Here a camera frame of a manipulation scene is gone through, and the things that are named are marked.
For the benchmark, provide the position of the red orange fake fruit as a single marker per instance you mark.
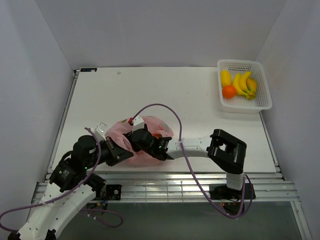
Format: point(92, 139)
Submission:
point(157, 135)

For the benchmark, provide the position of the pink plastic bag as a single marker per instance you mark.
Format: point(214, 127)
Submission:
point(118, 133)

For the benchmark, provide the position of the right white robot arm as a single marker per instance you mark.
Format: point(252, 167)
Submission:
point(224, 149)

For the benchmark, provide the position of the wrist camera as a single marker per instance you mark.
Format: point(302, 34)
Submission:
point(136, 123)
point(100, 131)

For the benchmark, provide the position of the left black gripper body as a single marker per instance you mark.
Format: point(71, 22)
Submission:
point(106, 155)

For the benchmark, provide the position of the orange fake orange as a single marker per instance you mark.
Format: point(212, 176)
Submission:
point(229, 91)

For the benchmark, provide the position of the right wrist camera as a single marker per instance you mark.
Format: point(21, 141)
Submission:
point(136, 123)

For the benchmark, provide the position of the aluminium frame rail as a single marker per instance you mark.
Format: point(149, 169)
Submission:
point(171, 207)

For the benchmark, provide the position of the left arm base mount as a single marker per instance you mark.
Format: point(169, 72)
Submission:
point(104, 192)

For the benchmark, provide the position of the yellow green fake mango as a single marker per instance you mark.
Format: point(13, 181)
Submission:
point(251, 85)

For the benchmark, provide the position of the white plastic basket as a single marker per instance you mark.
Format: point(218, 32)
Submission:
point(239, 104)

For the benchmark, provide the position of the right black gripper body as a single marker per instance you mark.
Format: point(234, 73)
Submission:
point(137, 149)

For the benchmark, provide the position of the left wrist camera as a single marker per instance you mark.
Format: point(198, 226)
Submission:
point(100, 131)

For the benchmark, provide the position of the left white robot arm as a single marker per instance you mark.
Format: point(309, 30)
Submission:
point(71, 186)

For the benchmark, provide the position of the yellow fake banana bunch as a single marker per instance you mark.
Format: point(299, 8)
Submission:
point(239, 82)

